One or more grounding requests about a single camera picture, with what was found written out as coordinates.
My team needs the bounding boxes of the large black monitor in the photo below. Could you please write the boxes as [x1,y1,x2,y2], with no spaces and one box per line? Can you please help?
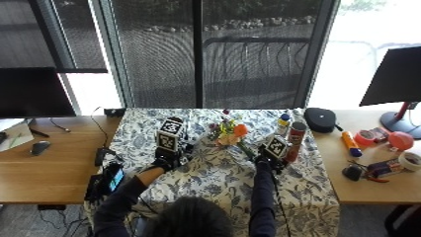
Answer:
[0,66,78,119]

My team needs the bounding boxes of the dark mesh window blind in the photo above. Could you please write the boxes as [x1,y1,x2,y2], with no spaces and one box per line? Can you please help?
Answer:
[0,0,110,74]

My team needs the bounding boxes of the red snack tube can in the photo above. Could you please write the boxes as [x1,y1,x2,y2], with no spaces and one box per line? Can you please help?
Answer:
[283,121,308,163]

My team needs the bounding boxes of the white marker cube left glove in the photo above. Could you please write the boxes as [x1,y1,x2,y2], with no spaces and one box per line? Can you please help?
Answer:
[156,118,185,153]

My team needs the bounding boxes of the person's right hand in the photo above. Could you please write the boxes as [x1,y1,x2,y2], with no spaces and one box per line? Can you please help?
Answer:
[255,143,292,175]

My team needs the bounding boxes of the small black round device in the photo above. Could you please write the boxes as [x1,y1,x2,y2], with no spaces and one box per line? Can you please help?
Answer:
[341,164,367,182]

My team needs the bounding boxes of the smartphone with lit screen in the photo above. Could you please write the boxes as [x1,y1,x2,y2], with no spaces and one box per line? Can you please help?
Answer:
[102,161,128,196]

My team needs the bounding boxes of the dark office chair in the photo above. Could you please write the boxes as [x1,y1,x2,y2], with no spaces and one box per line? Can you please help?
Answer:
[383,204,421,237]

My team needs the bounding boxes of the orange tube with blue cap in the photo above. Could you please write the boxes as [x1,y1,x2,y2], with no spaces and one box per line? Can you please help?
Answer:
[341,130,365,158]

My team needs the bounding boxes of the white paper sheet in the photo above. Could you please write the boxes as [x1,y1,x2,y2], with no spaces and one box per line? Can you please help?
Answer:
[0,118,36,153]

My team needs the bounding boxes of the white marker cube right glove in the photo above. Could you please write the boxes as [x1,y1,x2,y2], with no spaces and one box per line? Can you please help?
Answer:
[263,134,291,160]

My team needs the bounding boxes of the black monitor with red stand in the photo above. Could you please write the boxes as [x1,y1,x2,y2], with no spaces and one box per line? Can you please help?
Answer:
[359,45,421,140]

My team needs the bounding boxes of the wide mesh window blind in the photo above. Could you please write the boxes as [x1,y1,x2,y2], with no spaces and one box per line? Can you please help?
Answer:
[110,0,327,110]

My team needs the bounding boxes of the person's left hand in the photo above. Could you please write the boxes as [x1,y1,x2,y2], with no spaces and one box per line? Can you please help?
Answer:
[151,117,196,173]

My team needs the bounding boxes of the dark purple packet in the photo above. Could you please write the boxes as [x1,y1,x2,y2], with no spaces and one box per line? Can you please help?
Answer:
[367,158,405,179]

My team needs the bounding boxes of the colourful flower bouquet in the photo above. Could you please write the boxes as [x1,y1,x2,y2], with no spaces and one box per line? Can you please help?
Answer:
[207,109,259,161]

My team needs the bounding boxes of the white marker cube glove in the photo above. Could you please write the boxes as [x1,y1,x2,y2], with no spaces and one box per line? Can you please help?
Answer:
[156,118,185,153]
[263,134,291,160]

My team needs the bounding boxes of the black power adapter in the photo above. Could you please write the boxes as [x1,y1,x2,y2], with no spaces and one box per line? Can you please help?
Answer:
[94,147,110,168]

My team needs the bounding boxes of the red handled pliers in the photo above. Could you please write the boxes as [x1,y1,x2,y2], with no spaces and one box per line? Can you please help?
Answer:
[363,173,391,184]

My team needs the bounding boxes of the white tape roll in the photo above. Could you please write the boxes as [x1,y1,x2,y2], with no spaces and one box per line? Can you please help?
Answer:
[397,150,421,173]

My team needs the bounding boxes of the black cable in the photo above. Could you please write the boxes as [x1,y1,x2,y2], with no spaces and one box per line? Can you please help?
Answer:
[90,106,111,150]

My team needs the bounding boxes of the white bottle with blue cap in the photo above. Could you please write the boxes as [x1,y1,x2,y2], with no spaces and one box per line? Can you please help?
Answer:
[275,113,292,137]

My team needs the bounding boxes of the black zip case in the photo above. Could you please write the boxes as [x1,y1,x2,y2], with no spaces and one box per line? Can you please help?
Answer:
[303,107,345,134]

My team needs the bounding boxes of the black computer mouse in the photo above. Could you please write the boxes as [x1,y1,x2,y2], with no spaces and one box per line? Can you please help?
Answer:
[30,140,54,157]

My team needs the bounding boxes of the red flat packet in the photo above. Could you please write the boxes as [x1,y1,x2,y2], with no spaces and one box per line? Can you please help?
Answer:
[368,126,392,142]

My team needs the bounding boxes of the blue floral tablecloth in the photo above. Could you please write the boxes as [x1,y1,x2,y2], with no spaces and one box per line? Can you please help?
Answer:
[84,108,343,237]

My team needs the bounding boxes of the small black box device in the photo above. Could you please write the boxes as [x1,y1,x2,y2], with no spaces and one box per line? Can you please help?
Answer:
[103,108,128,118]

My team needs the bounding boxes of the red round ball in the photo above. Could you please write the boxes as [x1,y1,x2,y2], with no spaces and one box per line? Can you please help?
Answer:
[387,130,416,152]

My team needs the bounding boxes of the black flat phone stand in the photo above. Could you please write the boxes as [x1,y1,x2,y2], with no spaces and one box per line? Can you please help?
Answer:
[83,173,108,202]

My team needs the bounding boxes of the red tape roll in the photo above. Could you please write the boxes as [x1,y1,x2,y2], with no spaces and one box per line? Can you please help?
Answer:
[353,129,379,147]

